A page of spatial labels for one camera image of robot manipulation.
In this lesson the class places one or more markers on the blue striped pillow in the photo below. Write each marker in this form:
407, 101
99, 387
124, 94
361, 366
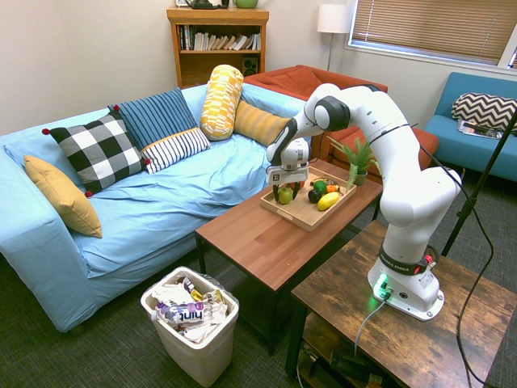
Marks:
155, 115

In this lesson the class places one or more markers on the black toy eggplant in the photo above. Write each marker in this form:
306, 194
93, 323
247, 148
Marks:
313, 196

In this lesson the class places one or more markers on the black white checkered pillow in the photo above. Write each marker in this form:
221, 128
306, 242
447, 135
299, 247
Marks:
99, 151

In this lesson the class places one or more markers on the green ceramic pot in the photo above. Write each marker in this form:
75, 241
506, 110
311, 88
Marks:
245, 3

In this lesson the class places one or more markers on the brown toy banana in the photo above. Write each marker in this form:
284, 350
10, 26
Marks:
322, 180

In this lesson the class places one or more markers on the crumpled hint drink package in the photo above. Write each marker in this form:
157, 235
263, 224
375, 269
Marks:
183, 314

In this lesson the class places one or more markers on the small orange toy carrot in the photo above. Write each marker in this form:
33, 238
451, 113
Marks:
332, 188

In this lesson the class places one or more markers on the potted green fern plant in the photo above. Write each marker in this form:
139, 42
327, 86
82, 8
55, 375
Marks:
359, 157

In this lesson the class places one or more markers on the magazine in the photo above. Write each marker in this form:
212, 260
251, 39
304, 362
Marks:
476, 129

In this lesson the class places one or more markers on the yellow toy squash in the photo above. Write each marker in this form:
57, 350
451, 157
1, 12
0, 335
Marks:
328, 201

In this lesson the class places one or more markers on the white shade floor lamp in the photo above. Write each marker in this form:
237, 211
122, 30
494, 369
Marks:
334, 20

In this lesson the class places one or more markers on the light blue sofa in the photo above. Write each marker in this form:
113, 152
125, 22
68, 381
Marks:
161, 202

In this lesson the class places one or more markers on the wooden bookshelf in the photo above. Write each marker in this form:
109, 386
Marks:
194, 66

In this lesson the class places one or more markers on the black object on bookshelf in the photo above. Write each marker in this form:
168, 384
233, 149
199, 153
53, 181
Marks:
206, 4

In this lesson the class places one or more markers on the black white chevron pillow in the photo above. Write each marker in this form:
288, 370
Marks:
484, 109

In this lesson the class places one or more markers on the black camera stand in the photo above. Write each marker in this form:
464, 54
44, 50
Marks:
480, 182

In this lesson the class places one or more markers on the row of books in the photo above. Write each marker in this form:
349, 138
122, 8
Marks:
226, 41

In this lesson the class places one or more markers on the brown window blinds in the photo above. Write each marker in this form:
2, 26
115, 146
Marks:
428, 24

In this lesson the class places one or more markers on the yellow patterned bolster pillow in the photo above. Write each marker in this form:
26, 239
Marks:
222, 103

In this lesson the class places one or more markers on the teal sofa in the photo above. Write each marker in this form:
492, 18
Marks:
464, 153

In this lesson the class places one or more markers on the green apple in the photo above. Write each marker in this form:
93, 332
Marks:
285, 196

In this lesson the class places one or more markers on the black device under table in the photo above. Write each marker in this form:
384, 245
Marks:
349, 363

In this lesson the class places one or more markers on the reddish wood coffee table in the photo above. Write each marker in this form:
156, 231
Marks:
274, 246

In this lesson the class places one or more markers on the wooden serving tray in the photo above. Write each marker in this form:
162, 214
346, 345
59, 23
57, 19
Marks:
301, 208

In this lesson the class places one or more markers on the mustard striped pillow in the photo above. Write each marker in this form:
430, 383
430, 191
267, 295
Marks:
256, 123

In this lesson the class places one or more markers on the rustic wood side table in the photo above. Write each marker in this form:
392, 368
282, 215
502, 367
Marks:
404, 347

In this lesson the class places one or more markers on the cream plastic trash bin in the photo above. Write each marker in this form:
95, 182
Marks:
206, 359

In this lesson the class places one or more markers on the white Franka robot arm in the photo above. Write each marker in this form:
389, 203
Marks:
404, 161

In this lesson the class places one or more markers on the green toy pepper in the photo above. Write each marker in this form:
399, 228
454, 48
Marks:
320, 187

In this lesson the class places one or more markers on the plain mustard pillow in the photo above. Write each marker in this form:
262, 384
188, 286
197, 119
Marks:
64, 198

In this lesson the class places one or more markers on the small black speaker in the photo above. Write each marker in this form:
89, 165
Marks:
250, 66

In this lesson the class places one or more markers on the white navy striped pillow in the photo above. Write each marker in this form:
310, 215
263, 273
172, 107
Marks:
175, 147

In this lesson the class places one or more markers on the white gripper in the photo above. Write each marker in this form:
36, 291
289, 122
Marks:
288, 174

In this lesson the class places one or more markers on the orange sofa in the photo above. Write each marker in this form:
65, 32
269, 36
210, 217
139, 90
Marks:
291, 78

